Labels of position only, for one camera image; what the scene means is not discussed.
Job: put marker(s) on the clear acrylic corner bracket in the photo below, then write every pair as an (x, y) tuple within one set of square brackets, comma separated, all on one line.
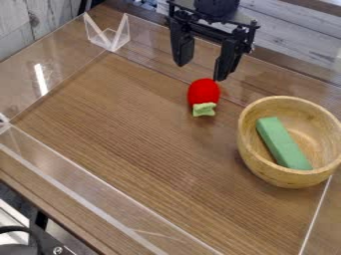
[(108, 39)]

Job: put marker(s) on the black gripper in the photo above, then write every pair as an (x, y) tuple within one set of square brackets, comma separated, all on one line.
[(214, 20)]

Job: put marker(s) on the black table leg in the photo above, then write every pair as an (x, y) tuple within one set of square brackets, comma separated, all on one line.
[(41, 220)]

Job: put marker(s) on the green rectangular block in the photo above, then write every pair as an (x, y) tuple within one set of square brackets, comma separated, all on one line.
[(281, 145)]

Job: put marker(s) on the light wooden bowl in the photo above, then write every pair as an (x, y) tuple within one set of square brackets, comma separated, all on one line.
[(314, 129)]

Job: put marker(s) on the red plush strawberry toy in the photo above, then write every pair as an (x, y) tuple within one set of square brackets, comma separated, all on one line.
[(202, 97)]

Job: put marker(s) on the clear acrylic tray wall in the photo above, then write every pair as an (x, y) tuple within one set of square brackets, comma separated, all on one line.
[(115, 224)]

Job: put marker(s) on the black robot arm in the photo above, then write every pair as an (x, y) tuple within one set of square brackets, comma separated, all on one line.
[(214, 20)]

